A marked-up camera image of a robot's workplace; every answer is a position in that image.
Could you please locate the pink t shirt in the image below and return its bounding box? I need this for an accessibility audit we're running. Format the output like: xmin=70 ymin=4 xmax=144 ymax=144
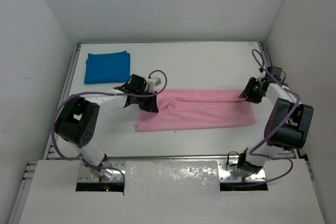
xmin=134 ymin=89 xmax=256 ymax=132

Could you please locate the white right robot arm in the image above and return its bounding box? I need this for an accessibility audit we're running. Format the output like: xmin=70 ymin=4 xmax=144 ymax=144
xmin=237 ymin=77 xmax=314 ymax=174

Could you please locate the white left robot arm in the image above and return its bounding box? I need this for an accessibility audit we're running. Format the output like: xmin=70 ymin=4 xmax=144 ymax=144
xmin=52 ymin=74 xmax=161 ymax=170

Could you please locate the blue folded t shirt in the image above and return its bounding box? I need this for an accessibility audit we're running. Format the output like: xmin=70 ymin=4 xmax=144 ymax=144
xmin=84 ymin=51 xmax=131 ymax=84

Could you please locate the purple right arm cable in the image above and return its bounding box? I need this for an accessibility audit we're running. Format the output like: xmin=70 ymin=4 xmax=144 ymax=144
xmin=236 ymin=48 xmax=302 ymax=188

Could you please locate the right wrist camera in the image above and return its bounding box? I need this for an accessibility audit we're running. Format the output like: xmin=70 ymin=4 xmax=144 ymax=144
xmin=267 ymin=67 xmax=283 ymax=83

